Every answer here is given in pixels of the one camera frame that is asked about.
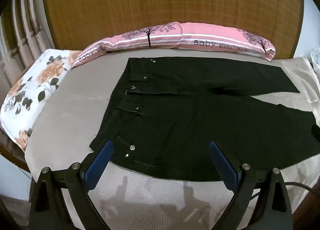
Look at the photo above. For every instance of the beige satin blanket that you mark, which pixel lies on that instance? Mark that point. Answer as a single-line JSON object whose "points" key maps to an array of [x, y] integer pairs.
{"points": [[302, 79]]}

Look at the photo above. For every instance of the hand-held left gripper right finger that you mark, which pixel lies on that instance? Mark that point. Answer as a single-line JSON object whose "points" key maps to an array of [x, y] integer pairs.
{"points": [[225, 165]]}

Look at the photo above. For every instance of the pink tree print pillow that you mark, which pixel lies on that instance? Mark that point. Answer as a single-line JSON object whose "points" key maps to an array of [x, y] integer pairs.
{"points": [[225, 37], [120, 42]]}

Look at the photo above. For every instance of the black pants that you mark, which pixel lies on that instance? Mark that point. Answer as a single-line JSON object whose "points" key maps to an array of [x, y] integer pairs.
{"points": [[187, 124]]}

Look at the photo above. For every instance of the beige curtain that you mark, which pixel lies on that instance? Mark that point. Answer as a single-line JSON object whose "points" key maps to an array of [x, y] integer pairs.
{"points": [[22, 32]]}

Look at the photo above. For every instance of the wooden bed frame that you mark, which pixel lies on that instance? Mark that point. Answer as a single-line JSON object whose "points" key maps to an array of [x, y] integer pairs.
{"points": [[12, 154]]}

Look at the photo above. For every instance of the white dotted cloth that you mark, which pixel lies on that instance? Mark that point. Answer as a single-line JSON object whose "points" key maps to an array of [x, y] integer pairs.
{"points": [[315, 57]]}

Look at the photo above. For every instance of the white floral pillow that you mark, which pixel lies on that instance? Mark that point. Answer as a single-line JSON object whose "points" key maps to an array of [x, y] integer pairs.
{"points": [[37, 84]]}

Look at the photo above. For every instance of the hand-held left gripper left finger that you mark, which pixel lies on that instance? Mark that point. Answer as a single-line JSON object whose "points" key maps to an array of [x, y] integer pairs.
{"points": [[100, 162]]}

